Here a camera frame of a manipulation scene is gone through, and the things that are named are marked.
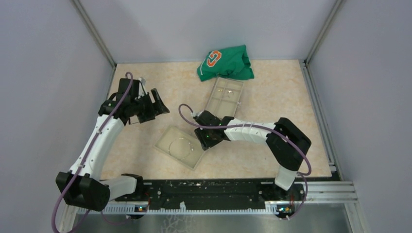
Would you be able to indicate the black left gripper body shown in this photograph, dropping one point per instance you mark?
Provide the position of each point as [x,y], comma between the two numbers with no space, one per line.
[144,107]

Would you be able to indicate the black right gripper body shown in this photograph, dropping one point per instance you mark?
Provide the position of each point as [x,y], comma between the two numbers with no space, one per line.
[206,139]

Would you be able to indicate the clear acrylic box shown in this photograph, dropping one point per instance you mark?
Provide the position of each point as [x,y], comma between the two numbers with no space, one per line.
[225,98]

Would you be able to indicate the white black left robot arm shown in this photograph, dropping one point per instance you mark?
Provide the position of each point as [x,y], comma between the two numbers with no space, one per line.
[81,185]

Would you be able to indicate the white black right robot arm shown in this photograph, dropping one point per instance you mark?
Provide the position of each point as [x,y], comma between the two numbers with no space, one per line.
[288,144]

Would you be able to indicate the green cloth orange logo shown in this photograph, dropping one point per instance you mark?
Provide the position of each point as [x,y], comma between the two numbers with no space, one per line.
[231,62]

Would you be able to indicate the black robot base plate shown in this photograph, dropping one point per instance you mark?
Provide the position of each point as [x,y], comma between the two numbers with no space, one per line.
[213,194]

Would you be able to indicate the aluminium frame rail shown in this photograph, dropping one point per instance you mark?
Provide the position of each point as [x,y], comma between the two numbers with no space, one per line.
[316,192]

